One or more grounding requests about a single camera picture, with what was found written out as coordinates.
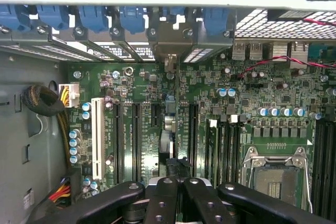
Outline long black expansion slot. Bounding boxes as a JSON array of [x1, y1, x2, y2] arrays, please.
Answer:
[[188, 102, 200, 178], [113, 102, 124, 183], [131, 102, 143, 183]]

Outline CPU socket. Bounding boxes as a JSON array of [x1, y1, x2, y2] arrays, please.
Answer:
[[240, 146, 314, 212]]

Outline short black expansion slot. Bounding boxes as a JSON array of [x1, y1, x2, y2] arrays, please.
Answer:
[[151, 102, 161, 128]]

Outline white expansion slot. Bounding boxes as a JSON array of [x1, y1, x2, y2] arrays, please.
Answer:
[[91, 97, 106, 182]]

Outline green motherboard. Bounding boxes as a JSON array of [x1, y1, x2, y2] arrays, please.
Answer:
[[59, 50, 336, 217]]

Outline white power connector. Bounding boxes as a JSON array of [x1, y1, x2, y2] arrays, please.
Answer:
[[58, 83, 80, 109]]

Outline grey power supply with labels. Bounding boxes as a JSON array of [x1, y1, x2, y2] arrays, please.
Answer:
[[0, 50, 70, 224]]

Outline open grey PC case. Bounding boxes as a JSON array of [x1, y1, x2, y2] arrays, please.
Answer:
[[0, 0, 336, 224]]

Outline blue slot retention clip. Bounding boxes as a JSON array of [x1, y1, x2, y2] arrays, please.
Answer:
[[0, 4, 31, 33], [77, 5, 110, 34], [203, 7, 229, 36], [119, 6, 145, 35], [162, 6, 186, 17], [36, 4, 70, 31]]

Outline black fan with label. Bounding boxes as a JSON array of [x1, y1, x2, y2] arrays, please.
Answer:
[[267, 9, 313, 22]]

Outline red and yellow wires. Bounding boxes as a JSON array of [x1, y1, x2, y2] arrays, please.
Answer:
[[48, 168, 82, 205]]

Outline yellow and black wires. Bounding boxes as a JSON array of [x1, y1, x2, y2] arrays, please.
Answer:
[[56, 110, 72, 168]]

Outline black sleeved cable bundle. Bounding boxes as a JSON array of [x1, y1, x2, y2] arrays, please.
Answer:
[[22, 84, 66, 118]]

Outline red black twisted wire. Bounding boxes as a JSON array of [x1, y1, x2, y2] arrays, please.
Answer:
[[237, 55, 336, 78]]

